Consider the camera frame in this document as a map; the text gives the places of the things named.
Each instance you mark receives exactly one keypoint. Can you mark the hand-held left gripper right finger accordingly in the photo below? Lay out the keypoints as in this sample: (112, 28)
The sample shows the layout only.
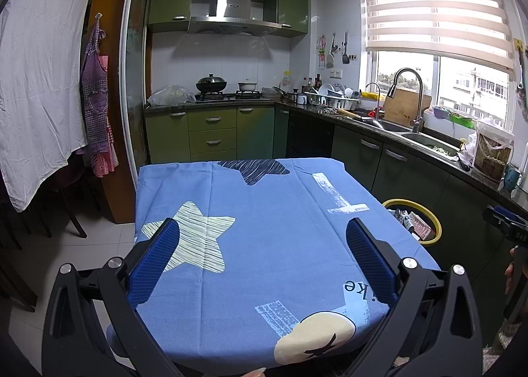
(371, 261)

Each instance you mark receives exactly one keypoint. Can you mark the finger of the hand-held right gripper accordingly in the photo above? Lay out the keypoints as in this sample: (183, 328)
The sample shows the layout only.
(493, 219)
(509, 214)

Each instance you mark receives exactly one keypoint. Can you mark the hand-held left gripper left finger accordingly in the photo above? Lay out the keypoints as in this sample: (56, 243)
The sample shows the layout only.
(154, 261)

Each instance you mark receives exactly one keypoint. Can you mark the black bin with yellow rim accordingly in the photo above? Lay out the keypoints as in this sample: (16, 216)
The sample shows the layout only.
(437, 226)

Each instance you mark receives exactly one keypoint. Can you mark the red and white small box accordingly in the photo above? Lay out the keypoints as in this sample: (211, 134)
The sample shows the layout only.
(420, 229)

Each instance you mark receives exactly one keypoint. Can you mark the person's right hand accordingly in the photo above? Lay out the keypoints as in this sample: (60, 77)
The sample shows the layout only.
(511, 274)

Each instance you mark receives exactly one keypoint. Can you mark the person's left hand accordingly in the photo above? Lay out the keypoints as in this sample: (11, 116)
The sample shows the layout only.
(256, 371)

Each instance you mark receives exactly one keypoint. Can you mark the teal mug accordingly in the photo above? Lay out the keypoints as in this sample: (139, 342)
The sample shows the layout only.
(511, 177)

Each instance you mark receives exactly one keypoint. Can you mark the white plastic bag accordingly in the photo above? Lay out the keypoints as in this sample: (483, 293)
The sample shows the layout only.
(468, 154)

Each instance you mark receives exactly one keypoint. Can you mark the dark green base cabinet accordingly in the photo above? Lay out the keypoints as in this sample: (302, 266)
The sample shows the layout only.
(396, 171)

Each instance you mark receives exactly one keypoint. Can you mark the dark wooden chair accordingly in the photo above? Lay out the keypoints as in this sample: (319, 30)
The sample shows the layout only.
(78, 195)

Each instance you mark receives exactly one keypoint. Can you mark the blue printed tablecloth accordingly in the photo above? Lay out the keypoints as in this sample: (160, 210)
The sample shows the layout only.
(268, 237)

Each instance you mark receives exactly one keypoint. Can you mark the purple and green sill container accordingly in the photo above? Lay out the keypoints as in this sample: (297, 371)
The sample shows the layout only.
(458, 118)

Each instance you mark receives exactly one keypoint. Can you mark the tall steel faucet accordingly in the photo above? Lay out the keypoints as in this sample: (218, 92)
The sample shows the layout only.
(417, 113)

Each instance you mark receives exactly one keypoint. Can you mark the kitchen window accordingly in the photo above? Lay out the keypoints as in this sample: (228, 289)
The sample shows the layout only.
(470, 88)

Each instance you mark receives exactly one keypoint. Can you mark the steel double sink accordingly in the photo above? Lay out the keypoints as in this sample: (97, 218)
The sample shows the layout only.
(387, 125)

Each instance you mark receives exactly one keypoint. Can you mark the wooden cutting board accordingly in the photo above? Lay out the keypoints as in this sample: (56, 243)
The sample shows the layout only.
(404, 109)

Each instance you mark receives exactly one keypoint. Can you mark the light green base cabinet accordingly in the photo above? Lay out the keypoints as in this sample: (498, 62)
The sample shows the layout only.
(214, 125)

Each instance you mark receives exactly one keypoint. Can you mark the small steel faucet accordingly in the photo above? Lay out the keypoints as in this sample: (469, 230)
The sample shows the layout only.
(377, 107)

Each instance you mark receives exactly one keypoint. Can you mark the white dish rack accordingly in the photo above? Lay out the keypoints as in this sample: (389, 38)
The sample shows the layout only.
(332, 100)

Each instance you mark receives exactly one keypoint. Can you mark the clear plastic bag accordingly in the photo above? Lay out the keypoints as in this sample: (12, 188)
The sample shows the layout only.
(169, 96)

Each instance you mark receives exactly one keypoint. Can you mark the yellow cloth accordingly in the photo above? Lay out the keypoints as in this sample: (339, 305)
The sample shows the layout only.
(371, 95)

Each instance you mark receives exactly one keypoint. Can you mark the purple checked apron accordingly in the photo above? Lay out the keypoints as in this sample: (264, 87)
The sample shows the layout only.
(97, 105)

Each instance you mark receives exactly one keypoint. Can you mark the glass sliding door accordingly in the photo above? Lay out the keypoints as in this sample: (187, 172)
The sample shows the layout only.
(136, 92)

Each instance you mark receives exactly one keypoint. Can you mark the white enamel mug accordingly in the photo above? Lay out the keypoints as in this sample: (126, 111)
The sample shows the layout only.
(302, 99)

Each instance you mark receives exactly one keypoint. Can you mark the black gas stove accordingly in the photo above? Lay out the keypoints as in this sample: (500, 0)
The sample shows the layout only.
(229, 96)

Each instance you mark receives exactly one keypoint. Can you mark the small steel saucepan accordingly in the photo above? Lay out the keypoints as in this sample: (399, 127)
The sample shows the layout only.
(288, 96)

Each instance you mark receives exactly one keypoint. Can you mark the dark glass sauce bottle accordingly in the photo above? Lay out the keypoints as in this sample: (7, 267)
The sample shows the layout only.
(317, 83)

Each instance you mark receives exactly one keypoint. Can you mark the black wok with lid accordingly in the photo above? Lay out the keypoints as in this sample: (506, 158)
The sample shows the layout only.
(211, 83)

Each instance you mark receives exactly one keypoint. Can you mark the yellow oil bottle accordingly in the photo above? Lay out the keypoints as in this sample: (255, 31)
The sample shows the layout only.
(286, 81)

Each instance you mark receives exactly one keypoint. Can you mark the white hanging sheet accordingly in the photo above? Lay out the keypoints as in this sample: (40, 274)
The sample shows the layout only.
(41, 92)

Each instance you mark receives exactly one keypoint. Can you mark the hanging black spatula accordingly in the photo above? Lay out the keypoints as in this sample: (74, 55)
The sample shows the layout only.
(345, 57)

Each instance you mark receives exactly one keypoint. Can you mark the hanging white spatula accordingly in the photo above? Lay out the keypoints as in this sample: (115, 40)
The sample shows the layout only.
(330, 59)

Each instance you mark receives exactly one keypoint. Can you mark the white striped window blind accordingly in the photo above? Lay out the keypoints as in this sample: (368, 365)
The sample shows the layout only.
(433, 10)

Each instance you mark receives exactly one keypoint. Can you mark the steel range hood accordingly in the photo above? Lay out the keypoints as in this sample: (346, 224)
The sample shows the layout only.
(233, 4)

